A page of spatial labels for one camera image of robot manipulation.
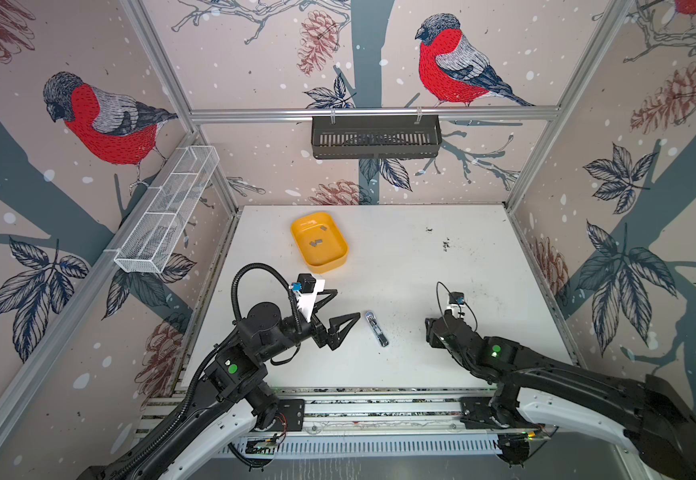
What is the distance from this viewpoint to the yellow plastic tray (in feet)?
3.32

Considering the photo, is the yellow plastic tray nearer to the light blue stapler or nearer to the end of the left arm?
the light blue stapler

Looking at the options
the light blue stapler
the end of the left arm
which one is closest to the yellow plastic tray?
the light blue stapler
